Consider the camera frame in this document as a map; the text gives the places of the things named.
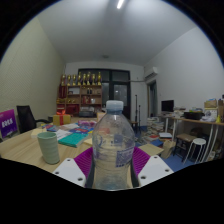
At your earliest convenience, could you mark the white printed booklet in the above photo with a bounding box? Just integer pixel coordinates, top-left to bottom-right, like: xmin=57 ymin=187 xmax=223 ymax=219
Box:
xmin=54 ymin=128 xmax=73 ymax=141

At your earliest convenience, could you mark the black tripod stand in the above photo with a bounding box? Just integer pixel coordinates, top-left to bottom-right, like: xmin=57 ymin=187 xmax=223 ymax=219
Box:
xmin=133 ymin=94 xmax=143 ymax=134

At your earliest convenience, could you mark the clear plastic water bottle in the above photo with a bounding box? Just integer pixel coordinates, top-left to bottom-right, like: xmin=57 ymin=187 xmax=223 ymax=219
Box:
xmin=91 ymin=99 xmax=136 ymax=192

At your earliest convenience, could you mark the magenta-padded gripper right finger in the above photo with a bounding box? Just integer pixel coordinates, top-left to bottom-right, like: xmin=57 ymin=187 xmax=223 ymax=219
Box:
xmin=130 ymin=146 xmax=175 ymax=188

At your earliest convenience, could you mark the white round stool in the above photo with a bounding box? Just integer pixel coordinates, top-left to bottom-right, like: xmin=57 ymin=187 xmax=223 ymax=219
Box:
xmin=182 ymin=137 xmax=208 ymax=164

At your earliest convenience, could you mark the teal book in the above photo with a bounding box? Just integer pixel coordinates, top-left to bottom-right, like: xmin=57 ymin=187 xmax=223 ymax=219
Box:
xmin=57 ymin=132 xmax=90 ymax=149

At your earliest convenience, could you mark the cluttered wooden side desk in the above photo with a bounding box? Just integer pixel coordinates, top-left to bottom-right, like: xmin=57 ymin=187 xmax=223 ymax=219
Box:
xmin=163 ymin=98 xmax=224 ymax=161

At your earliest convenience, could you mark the white air conditioner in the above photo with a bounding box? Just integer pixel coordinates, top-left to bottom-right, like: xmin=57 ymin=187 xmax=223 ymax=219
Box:
xmin=143 ymin=66 xmax=159 ymax=81

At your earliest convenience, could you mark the yellow gift box red ribbon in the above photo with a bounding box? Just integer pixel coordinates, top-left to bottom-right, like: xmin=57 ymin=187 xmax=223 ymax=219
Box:
xmin=52 ymin=109 xmax=72 ymax=127

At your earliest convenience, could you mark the pile of books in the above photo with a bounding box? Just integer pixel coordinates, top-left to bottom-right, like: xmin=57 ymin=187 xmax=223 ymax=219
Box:
xmin=143 ymin=116 xmax=174 ymax=145

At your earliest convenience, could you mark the black computer monitor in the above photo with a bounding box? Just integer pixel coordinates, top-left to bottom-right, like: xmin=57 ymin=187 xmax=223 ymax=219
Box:
xmin=161 ymin=99 xmax=175 ymax=113

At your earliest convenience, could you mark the black office chair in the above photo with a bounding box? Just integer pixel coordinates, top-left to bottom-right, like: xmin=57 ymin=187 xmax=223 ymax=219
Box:
xmin=16 ymin=105 xmax=50 ymax=134

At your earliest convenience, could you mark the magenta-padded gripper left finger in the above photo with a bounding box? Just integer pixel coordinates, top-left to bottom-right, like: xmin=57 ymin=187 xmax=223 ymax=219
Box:
xmin=52 ymin=146 xmax=95 ymax=188

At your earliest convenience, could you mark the purple sign board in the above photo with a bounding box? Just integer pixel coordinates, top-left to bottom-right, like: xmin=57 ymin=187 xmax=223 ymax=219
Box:
xmin=0 ymin=108 xmax=18 ymax=139

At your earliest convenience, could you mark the wooden shelf unit with trophies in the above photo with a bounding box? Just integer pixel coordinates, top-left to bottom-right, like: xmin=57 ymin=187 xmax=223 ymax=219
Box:
xmin=55 ymin=70 xmax=104 ymax=117

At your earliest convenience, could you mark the pale green cup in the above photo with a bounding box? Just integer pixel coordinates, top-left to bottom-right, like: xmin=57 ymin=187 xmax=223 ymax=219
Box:
xmin=36 ymin=131 xmax=61 ymax=165

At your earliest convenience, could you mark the thick pale yellow notepad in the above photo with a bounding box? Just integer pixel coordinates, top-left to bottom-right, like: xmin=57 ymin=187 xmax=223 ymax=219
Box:
xmin=30 ymin=128 xmax=48 ymax=139

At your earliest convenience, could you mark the brown wooden stool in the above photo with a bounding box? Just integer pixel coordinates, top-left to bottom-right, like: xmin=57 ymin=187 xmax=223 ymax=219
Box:
xmin=173 ymin=133 xmax=198 ymax=158

